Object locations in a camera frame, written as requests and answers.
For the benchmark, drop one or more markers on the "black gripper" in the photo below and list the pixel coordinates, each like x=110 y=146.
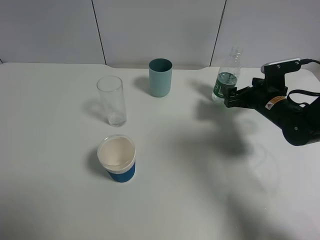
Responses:
x=266 y=96

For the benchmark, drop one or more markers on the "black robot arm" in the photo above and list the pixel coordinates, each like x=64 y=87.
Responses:
x=299 y=122

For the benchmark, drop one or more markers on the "tall clear glass tumbler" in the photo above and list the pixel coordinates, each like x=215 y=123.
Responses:
x=111 y=93

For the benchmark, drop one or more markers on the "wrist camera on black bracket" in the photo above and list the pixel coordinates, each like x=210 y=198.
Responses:
x=274 y=72

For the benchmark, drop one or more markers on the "teal green plastic cup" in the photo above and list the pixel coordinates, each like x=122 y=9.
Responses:
x=160 y=77

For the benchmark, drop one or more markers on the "clear plastic bottle green label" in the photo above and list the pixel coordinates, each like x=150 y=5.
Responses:
x=228 y=73

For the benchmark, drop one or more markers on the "white cup blue sleeve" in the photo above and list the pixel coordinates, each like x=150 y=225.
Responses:
x=117 y=154

